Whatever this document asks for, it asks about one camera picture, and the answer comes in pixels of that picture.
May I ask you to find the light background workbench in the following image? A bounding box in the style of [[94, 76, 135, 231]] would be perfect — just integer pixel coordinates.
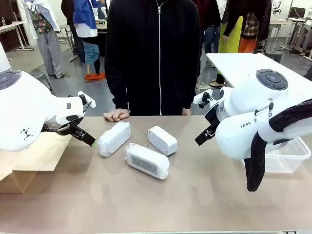
[[267, 17, 312, 59]]

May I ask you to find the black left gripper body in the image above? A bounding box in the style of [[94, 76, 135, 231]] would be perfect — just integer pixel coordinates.
[[41, 117, 85, 137]]

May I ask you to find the bystander in yellow apron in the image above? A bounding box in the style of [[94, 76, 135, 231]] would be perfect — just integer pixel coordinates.
[[210, 0, 245, 88]]

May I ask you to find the clock showing grey face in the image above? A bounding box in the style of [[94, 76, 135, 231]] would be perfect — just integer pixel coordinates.
[[123, 142, 171, 180]]

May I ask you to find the black cable sleeve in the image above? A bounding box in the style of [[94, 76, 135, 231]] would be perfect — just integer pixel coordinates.
[[246, 98, 312, 192]]

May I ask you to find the bystander in black jacket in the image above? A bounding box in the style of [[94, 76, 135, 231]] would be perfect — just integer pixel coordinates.
[[60, 0, 85, 65]]

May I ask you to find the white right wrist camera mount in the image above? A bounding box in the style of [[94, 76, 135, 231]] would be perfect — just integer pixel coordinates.
[[193, 89, 221, 110]]

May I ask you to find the clear plastic container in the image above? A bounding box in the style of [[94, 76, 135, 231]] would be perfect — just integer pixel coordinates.
[[241, 136, 312, 174]]

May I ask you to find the white foam clock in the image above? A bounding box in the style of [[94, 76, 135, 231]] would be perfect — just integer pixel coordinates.
[[97, 121, 132, 157]]

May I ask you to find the small background side table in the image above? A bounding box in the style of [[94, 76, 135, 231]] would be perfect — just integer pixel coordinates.
[[59, 23, 79, 61]]

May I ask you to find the grey stool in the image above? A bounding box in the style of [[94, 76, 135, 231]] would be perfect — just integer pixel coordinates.
[[30, 71, 53, 95]]

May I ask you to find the person's right hand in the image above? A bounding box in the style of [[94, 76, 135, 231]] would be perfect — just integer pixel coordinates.
[[103, 108, 131, 122]]

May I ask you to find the white background table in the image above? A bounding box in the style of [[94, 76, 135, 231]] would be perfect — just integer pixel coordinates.
[[206, 52, 312, 89]]

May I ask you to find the bystander in blue jacket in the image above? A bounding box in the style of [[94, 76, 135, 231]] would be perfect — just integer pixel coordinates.
[[73, 0, 107, 80]]

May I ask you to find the person's black zip hoodie torso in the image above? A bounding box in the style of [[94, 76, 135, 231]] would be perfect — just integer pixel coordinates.
[[104, 0, 202, 117]]

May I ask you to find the unwrapped white clock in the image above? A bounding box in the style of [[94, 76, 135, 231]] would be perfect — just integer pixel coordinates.
[[147, 125, 178, 156]]

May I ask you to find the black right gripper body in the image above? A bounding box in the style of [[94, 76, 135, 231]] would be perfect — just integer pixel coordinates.
[[204, 103, 221, 134]]

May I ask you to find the person's left forearm black sleeve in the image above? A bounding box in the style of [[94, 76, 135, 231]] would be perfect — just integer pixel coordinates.
[[181, 46, 202, 111]]

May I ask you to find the grey-legged background desk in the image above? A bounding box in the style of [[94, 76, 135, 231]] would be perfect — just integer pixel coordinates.
[[0, 21, 35, 52]]

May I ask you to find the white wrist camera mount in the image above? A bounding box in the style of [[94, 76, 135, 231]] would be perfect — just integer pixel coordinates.
[[77, 90, 97, 110], [193, 89, 221, 110]]

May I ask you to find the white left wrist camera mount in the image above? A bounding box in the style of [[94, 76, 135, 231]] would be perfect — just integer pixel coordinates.
[[77, 90, 97, 110]]

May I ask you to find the bystander in orange trousers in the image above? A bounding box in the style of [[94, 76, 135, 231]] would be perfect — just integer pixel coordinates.
[[238, 0, 273, 54]]

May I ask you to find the bystander in dark red top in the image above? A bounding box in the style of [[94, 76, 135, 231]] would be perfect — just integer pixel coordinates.
[[195, 0, 221, 55]]

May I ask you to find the brown cardboard box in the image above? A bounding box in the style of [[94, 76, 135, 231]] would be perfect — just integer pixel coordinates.
[[0, 133, 74, 195]]

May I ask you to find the person's right forearm black sleeve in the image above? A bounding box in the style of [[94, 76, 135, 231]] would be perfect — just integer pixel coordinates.
[[104, 46, 130, 112]]

